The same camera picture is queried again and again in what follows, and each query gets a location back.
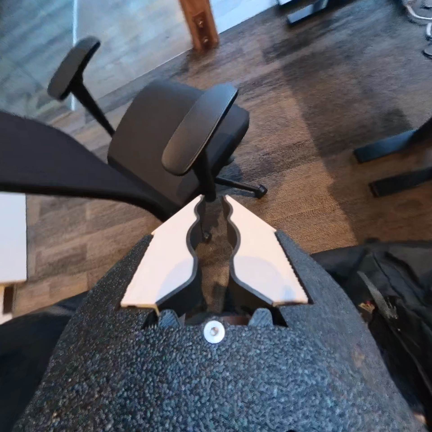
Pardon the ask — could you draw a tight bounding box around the black office chair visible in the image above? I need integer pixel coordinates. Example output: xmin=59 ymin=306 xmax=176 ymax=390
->
xmin=0 ymin=35 xmax=269 ymax=243

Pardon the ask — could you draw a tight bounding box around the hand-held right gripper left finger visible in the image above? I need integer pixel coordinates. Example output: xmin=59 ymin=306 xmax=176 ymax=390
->
xmin=120 ymin=194 xmax=206 ymax=317

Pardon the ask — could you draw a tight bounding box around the white cable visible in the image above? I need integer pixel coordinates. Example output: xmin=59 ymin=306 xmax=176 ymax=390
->
xmin=402 ymin=0 xmax=432 ymax=25

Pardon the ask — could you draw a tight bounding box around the white panel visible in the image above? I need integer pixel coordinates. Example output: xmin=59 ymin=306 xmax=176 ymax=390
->
xmin=0 ymin=194 xmax=27 ymax=324

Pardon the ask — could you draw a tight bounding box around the black desk leg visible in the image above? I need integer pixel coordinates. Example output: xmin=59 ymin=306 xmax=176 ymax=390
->
xmin=369 ymin=167 xmax=432 ymax=198
xmin=353 ymin=116 xmax=432 ymax=165
xmin=287 ymin=0 xmax=329 ymax=25

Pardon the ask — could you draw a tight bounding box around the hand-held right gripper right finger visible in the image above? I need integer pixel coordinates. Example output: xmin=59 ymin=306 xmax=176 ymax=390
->
xmin=222 ymin=194 xmax=310 ymax=310

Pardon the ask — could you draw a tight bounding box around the wooden post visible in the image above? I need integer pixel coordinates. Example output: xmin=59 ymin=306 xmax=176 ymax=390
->
xmin=179 ymin=0 xmax=220 ymax=53

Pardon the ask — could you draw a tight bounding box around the dark grey backpack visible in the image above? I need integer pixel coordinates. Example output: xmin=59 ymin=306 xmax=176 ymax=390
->
xmin=310 ymin=239 xmax=432 ymax=426

